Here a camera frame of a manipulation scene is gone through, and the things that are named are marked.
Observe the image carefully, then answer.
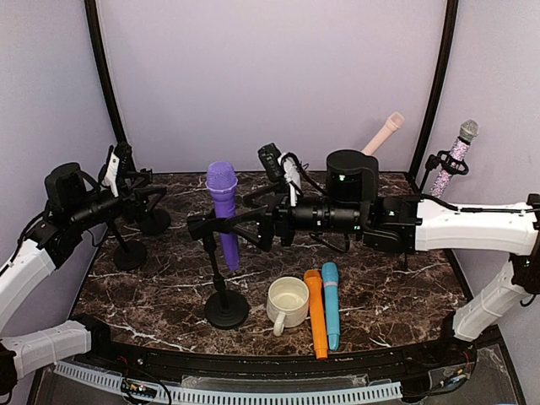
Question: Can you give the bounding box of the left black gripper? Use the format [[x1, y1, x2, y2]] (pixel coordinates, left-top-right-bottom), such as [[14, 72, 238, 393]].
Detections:
[[67, 170, 167, 232]]

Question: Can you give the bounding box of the black stand of blue microphone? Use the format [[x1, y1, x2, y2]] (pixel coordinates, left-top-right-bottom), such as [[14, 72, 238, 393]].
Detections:
[[134, 183, 171, 235]]

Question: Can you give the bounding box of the purple toy microphone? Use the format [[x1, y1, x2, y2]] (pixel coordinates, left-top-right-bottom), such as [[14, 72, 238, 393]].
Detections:
[[206, 161, 240, 271]]

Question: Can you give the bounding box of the black stand of orange microphone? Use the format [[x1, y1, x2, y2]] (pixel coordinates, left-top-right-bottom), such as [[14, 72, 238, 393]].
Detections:
[[106, 220, 148, 271]]

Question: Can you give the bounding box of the black stand of purple microphone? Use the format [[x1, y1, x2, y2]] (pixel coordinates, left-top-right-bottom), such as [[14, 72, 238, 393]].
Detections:
[[186, 213, 250, 330]]

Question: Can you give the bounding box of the orange toy microphone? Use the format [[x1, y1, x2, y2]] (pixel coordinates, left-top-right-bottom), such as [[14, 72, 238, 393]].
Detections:
[[304, 269, 328, 360]]

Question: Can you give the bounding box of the blue toy microphone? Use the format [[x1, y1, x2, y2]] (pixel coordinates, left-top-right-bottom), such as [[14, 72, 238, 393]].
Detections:
[[321, 262, 341, 351]]

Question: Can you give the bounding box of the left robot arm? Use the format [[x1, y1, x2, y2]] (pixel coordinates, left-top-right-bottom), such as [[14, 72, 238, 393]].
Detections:
[[1, 159, 166, 394]]

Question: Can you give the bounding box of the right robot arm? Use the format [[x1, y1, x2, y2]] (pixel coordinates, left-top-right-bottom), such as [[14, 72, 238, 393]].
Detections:
[[224, 149, 539, 366]]

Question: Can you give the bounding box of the pink toy microphone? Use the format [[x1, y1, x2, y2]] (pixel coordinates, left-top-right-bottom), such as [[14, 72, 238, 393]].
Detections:
[[361, 111, 405, 156]]

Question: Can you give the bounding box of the black tripod microphone stand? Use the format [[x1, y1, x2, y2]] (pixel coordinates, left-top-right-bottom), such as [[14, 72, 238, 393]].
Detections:
[[402, 150, 469, 267]]

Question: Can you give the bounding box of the silver glitter microphone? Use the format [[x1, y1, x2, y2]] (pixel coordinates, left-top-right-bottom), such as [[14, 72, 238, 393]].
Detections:
[[429, 119, 479, 197]]

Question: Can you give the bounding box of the white ceramic mug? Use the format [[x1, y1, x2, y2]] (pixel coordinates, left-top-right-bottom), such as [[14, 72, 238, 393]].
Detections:
[[266, 277, 310, 337]]

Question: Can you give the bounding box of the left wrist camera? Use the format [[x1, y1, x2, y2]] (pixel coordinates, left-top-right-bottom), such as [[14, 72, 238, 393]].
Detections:
[[98, 142, 132, 197]]

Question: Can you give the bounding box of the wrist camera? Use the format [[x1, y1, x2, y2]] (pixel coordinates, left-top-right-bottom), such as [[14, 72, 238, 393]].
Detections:
[[98, 142, 132, 197], [257, 143, 303, 207]]

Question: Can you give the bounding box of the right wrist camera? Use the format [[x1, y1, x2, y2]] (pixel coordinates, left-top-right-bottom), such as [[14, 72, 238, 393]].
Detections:
[[257, 143, 303, 207]]

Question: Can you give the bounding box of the left black frame post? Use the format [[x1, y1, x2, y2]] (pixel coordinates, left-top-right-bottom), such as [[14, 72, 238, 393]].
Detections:
[[84, 0, 128, 144]]

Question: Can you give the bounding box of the black frame post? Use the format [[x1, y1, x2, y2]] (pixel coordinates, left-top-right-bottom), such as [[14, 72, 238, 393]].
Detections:
[[84, 0, 128, 144], [408, 0, 459, 181]]

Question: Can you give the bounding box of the white cable duct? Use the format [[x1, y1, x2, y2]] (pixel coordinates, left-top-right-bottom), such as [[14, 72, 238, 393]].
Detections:
[[54, 361, 402, 404]]

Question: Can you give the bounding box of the right black frame post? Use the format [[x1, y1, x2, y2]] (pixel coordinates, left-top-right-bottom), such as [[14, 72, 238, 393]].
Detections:
[[408, 0, 459, 181]]

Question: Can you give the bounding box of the black front rail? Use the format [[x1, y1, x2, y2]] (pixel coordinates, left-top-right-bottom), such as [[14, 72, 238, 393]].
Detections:
[[75, 340, 478, 381]]

